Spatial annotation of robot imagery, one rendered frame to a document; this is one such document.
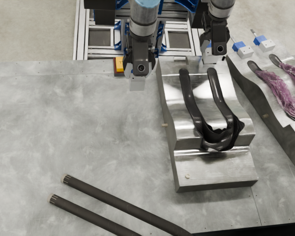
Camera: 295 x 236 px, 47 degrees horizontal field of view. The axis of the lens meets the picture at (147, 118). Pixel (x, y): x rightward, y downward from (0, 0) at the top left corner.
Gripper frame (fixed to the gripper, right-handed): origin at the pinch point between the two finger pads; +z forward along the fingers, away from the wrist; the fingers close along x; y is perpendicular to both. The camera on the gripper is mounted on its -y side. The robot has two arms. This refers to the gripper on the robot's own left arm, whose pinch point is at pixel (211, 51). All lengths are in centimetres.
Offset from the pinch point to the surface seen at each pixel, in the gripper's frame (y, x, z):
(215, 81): -10.1, -0.2, 4.6
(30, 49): 77, 98, 93
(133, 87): -13.9, 29.8, -5.0
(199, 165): -41.5, 11.8, 0.6
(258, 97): -17.0, -15.9, 8.0
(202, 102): -19.2, 6.7, 1.8
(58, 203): -49, 56, -4
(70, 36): 88, 71, 98
